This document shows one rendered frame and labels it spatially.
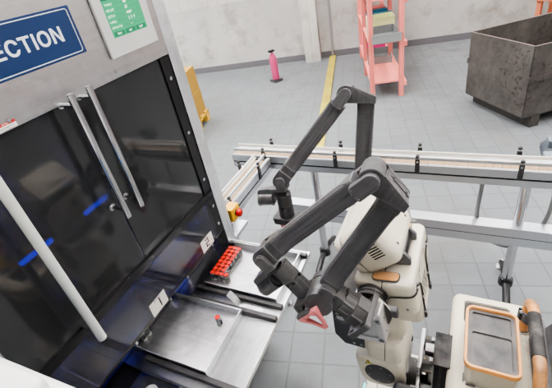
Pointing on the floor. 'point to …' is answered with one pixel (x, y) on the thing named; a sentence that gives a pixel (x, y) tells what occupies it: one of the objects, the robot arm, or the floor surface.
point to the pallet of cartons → (197, 94)
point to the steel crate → (512, 68)
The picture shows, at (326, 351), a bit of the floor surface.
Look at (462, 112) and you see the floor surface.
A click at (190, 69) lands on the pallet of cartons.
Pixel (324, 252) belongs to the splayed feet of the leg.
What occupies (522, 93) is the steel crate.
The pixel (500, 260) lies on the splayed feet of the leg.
